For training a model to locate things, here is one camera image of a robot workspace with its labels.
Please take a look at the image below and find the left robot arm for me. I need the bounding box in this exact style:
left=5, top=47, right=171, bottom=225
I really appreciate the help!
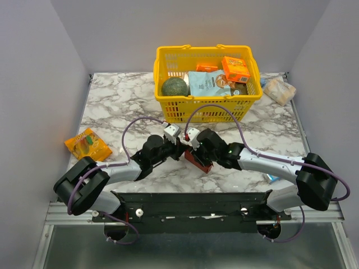
left=53, top=135, right=188, bottom=221

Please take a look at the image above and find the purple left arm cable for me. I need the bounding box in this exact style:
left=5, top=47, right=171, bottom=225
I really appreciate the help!
left=67, top=117, right=169, bottom=216

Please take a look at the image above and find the large orange snack box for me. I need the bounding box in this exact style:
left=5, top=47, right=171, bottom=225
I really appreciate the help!
left=222, top=56, right=251, bottom=84

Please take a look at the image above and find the green round melon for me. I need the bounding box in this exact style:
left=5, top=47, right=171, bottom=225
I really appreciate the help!
left=162, top=77, right=188, bottom=96

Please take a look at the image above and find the yellow plastic shopping basket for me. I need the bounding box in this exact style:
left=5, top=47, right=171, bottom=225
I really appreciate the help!
left=153, top=44, right=263, bottom=123

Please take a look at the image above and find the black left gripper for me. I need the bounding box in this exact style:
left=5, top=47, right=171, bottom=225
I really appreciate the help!
left=151, top=136, right=188, bottom=166

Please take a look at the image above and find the light blue chips bag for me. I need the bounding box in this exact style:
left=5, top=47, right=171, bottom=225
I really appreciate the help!
left=188, top=70, right=248, bottom=97

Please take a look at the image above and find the blue small packet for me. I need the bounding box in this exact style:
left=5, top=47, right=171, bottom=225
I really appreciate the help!
left=264, top=174, right=280, bottom=184

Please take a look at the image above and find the black mounting base plate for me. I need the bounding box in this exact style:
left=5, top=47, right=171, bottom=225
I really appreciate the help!
left=93, top=192, right=291, bottom=234

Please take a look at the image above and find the beige tissue packet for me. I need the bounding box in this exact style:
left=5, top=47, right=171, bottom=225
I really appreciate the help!
left=263, top=77, right=297, bottom=106

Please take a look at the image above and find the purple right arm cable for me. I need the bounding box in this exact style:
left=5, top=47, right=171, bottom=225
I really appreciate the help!
left=183, top=104, right=351, bottom=202

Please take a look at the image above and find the small orange flat box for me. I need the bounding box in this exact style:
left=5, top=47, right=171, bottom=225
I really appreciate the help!
left=196, top=64, right=218, bottom=72

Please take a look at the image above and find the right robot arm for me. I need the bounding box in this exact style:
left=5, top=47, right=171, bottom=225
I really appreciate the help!
left=187, top=128, right=337, bottom=220

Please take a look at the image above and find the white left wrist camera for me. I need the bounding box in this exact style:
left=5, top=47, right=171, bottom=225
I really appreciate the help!
left=163, top=123, right=181, bottom=145

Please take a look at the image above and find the red paper box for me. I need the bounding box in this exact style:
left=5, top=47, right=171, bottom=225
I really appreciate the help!
left=185, top=150, right=213, bottom=174

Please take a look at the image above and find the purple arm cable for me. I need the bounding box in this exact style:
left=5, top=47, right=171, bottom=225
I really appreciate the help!
left=183, top=104, right=351, bottom=202
left=67, top=117, right=169, bottom=216

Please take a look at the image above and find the orange gummy candy bag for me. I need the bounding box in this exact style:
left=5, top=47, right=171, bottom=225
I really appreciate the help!
left=65, top=128, right=112, bottom=161

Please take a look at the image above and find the blue item behind basket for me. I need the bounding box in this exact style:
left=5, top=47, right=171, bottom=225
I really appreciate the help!
left=260, top=78, right=266, bottom=87

